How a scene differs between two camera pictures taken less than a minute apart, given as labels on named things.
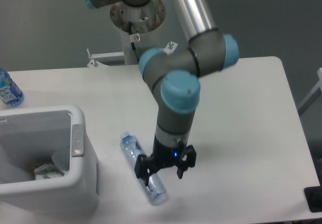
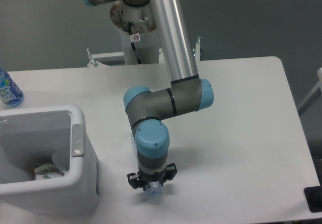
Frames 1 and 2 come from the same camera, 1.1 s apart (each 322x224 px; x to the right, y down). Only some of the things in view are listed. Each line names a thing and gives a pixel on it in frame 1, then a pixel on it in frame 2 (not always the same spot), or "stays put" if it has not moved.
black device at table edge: [313, 195] stays put
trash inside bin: [59, 165] stays put
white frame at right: [313, 96] stays put
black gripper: [165, 156] to [163, 176]
